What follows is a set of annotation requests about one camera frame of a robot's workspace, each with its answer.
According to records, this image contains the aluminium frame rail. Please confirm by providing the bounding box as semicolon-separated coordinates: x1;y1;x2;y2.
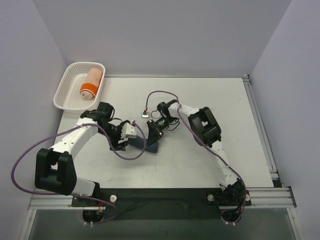
19;73;298;240

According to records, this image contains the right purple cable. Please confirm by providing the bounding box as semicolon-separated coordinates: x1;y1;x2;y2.
143;90;248;223

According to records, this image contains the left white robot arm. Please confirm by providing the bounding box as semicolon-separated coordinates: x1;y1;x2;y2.
34;102;137;206

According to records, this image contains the rolled orange towel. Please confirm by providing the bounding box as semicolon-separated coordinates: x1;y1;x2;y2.
79;68;103;100

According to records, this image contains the white perforated plastic basket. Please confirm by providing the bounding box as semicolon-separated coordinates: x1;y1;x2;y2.
53;61;106;114

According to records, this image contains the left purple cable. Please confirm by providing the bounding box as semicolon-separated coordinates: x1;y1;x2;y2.
11;121;148;223

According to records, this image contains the dark blue towel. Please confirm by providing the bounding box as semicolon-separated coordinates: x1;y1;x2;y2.
128;136;159;154

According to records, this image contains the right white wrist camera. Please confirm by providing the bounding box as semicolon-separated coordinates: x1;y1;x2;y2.
141;111;150;119

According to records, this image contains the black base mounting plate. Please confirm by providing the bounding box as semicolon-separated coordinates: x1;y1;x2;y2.
71;187;252;223

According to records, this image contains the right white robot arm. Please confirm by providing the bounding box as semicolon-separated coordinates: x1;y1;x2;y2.
146;99;247;206

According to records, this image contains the purple cable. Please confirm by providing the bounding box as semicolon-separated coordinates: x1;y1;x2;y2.
143;90;248;223
11;121;148;223

